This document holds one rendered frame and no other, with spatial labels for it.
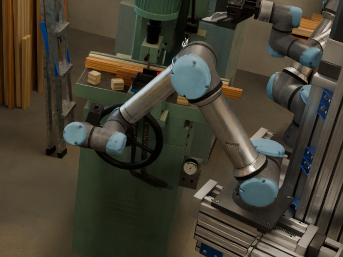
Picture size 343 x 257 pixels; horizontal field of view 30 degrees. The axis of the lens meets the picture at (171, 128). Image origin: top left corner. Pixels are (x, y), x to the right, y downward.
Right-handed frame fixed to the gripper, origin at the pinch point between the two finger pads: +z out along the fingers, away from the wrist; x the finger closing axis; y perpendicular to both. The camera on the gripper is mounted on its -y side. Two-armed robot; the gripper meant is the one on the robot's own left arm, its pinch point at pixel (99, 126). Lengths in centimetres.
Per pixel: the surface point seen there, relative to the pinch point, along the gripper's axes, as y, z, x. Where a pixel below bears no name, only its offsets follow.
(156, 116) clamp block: -8.4, 12.4, 18.3
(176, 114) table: -10.9, 22.2, 24.6
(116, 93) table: -13.2, 19.6, -0.7
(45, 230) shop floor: 61, 71, -29
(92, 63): -22.6, 31.3, -16.1
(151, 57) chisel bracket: -30.7, 23.7, 8.9
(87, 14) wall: -66, 276, -92
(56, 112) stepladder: 6, 111, -49
